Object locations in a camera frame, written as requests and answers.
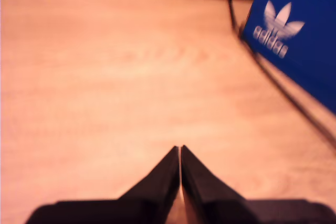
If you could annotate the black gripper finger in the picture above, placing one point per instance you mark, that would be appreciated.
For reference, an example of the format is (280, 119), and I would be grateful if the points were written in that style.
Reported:
(202, 184)
(162, 184)

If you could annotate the blue Adidas shoebox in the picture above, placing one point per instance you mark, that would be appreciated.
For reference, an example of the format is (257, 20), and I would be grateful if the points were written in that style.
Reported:
(302, 37)

